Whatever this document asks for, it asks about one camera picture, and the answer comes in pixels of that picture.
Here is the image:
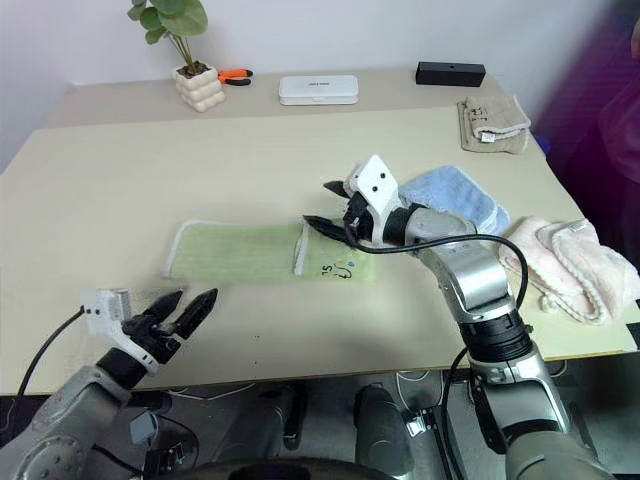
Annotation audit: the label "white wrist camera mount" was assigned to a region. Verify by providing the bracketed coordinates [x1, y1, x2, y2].
[344, 154, 407, 247]
[79, 286, 162, 376]

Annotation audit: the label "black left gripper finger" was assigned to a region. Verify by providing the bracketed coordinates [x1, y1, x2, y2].
[143, 291, 185, 328]
[175, 287, 220, 342]

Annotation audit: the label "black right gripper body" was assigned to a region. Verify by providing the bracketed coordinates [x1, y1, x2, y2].
[342, 195, 377, 247]

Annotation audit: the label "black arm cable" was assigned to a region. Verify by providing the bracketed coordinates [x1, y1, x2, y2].
[16, 306, 87, 397]
[347, 232, 531, 454]

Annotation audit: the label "orange black pliers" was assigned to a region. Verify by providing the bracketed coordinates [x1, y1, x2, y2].
[217, 67, 255, 88]

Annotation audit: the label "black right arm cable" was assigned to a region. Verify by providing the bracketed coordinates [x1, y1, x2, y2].
[347, 232, 531, 454]

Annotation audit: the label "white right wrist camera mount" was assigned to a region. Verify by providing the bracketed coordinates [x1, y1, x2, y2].
[344, 154, 407, 247]

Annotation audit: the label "beige towel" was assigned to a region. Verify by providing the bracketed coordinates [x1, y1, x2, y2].
[456, 94, 533, 156]

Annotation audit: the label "dark glossy dome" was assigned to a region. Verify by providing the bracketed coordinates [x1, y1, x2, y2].
[187, 453, 384, 480]

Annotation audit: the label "white flat case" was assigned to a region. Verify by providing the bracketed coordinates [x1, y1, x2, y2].
[278, 74, 361, 107]

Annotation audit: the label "thin white cable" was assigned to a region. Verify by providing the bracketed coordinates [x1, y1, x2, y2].
[168, 381, 257, 402]

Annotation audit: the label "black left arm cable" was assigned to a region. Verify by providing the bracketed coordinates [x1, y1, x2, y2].
[16, 306, 87, 397]

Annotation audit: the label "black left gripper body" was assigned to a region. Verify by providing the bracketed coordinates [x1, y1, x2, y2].
[121, 313, 184, 365]

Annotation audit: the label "blue towel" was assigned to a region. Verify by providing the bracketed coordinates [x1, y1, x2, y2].
[398, 165, 512, 237]

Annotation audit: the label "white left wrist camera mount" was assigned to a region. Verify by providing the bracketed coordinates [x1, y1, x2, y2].
[79, 286, 162, 376]

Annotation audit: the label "green towel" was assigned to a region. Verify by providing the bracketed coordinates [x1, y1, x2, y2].
[159, 219, 377, 284]

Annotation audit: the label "person in purple clothing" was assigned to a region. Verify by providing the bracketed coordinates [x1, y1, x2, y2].
[537, 0, 640, 251]

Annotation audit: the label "black rectangular box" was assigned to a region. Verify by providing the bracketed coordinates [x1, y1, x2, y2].
[415, 60, 488, 89]

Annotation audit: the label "white bubble plant pot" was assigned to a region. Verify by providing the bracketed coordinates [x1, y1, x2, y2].
[170, 63, 225, 114]

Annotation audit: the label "dark rounded shape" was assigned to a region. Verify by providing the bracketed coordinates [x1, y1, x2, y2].
[353, 383, 417, 477]
[238, 383, 307, 452]

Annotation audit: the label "grey plastic block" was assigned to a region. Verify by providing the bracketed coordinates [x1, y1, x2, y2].
[128, 406, 160, 445]

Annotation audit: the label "green leafy plant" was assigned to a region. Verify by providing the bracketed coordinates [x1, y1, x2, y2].
[126, 0, 209, 72]

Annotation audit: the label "pink towel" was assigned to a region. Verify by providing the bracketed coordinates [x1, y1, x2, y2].
[498, 215, 640, 327]

